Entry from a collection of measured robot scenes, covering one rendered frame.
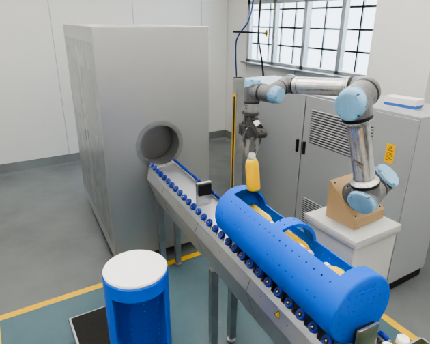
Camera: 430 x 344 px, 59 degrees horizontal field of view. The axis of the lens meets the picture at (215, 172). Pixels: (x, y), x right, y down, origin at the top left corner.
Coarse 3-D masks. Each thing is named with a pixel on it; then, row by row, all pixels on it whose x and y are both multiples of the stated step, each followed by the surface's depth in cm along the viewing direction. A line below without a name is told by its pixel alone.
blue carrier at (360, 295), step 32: (256, 192) 207; (224, 224) 192; (256, 224) 171; (288, 224) 163; (256, 256) 167; (288, 256) 150; (320, 256) 171; (288, 288) 149; (320, 288) 134; (352, 288) 127; (384, 288) 136; (320, 320) 134; (352, 320) 134
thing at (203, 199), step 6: (198, 186) 241; (204, 186) 241; (210, 186) 243; (198, 192) 242; (204, 192) 243; (210, 192) 245; (198, 198) 244; (204, 198) 246; (210, 198) 248; (198, 204) 246; (204, 204) 248
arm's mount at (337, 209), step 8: (344, 176) 186; (352, 176) 188; (336, 184) 181; (344, 184) 183; (328, 192) 183; (336, 192) 179; (328, 200) 184; (336, 200) 180; (344, 200) 178; (328, 208) 185; (336, 208) 181; (344, 208) 177; (328, 216) 186; (336, 216) 182; (344, 216) 178; (352, 216) 174; (360, 216) 176; (368, 216) 179; (376, 216) 183; (344, 224) 179; (352, 224) 175; (360, 224) 177
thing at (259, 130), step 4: (248, 120) 178; (252, 120) 177; (256, 120) 178; (252, 124) 176; (256, 124) 175; (260, 124) 176; (256, 128) 174; (260, 128) 174; (256, 132) 173; (260, 132) 172; (264, 132) 173; (260, 136) 172; (264, 136) 173
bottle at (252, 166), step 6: (246, 162) 185; (252, 162) 184; (258, 162) 186; (246, 168) 186; (252, 168) 184; (258, 168) 186; (246, 174) 187; (252, 174) 186; (258, 174) 187; (246, 180) 189; (252, 180) 187; (258, 180) 188; (246, 186) 192; (252, 186) 188; (258, 186) 189
